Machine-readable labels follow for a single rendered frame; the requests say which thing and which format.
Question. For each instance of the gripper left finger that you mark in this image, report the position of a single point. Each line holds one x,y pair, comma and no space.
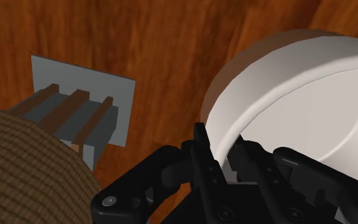
203,167

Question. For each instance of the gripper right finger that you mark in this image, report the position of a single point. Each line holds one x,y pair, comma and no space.
305,180

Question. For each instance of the white bowl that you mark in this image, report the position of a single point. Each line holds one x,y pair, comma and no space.
293,102

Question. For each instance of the grey rack with brown slats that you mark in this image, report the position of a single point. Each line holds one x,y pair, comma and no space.
82,102

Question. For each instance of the brown woven basket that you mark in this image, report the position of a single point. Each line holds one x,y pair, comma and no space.
26,167

